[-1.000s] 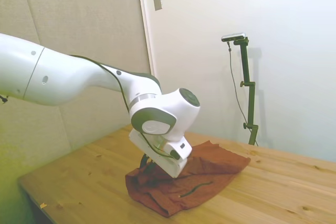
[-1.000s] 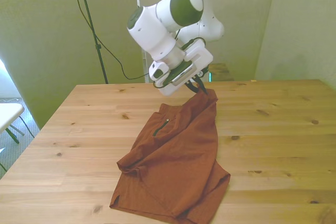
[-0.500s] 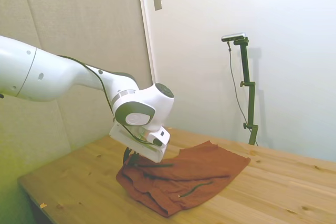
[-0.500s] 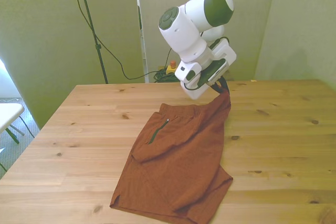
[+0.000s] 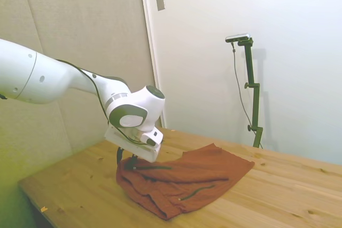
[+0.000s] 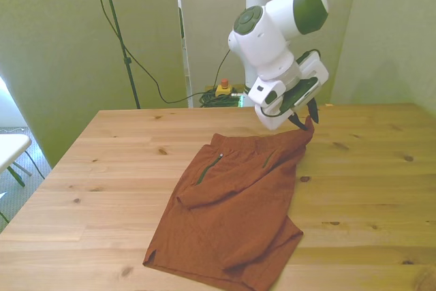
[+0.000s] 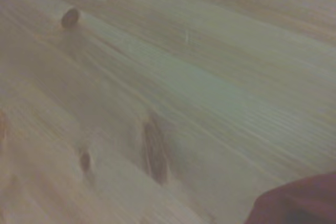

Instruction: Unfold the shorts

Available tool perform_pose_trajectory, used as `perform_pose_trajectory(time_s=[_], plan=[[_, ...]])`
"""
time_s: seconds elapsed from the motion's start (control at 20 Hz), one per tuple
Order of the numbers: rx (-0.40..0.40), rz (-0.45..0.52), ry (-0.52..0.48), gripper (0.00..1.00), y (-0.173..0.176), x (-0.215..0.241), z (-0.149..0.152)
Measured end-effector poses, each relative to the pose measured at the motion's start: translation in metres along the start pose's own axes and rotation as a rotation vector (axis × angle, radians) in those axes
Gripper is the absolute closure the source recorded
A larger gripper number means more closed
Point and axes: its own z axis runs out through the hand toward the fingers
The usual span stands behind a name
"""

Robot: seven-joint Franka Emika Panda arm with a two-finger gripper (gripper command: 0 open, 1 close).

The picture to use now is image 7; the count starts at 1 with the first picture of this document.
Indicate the rust red shorts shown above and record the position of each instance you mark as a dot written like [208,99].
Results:
[302,203]

